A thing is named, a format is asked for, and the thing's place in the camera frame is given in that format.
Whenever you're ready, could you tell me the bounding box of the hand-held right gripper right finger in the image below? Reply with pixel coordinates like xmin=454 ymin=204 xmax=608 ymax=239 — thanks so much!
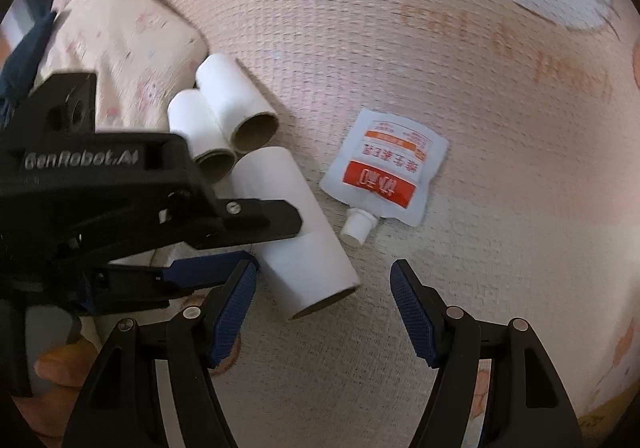
xmin=390 ymin=259 xmax=583 ymax=448

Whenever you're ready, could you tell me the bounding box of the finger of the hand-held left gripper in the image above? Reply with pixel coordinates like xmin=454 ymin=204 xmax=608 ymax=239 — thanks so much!
xmin=105 ymin=251 xmax=259 ymax=302
xmin=199 ymin=198 xmax=304 ymax=250

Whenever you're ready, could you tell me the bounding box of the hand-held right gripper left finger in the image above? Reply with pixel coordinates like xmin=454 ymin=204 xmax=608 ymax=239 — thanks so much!
xmin=62 ymin=258 xmax=259 ymax=448

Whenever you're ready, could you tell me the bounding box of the white paper roll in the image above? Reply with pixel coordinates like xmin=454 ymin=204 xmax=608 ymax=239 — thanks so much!
xmin=232 ymin=145 xmax=362 ymax=321
xmin=195 ymin=53 xmax=280 ymax=154
xmin=167 ymin=89 xmax=237 ymax=182

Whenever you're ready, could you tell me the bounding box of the person's left hand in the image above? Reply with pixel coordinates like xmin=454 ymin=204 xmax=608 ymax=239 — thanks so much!
xmin=12 ymin=342 xmax=101 ymax=439

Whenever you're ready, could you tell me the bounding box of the white red label spout pouch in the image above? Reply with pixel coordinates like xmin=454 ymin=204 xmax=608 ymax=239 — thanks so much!
xmin=320 ymin=108 xmax=449 ymax=247

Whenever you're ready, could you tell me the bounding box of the folded cream cloth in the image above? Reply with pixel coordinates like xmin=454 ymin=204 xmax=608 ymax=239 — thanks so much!
xmin=37 ymin=0 xmax=209 ymax=135

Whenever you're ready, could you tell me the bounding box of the dark teal cloth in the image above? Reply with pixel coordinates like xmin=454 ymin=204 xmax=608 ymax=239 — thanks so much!
xmin=0 ymin=11 xmax=59 ymax=129

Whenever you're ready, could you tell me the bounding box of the pink cartoon printed blanket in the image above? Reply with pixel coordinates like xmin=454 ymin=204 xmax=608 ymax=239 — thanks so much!
xmin=0 ymin=0 xmax=640 ymax=448

